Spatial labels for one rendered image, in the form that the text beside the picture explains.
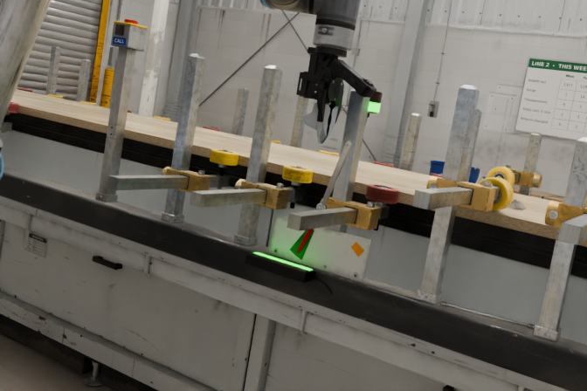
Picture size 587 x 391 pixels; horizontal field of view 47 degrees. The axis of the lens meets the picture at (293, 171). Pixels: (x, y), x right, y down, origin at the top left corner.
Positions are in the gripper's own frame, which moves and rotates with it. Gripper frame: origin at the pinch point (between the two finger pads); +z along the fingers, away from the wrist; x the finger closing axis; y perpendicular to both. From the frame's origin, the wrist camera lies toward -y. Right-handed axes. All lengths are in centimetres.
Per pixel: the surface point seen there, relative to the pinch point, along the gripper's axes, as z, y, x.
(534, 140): -8, -21, -115
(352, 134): -1.7, -3.7, -6.1
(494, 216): 11.5, -34.3, -25.5
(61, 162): 28, 118, -28
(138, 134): 12, 81, -25
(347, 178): 8.4, -4.4, -6.1
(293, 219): 15.9, -6.8, 19.7
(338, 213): 15.1, -8.6, 3.9
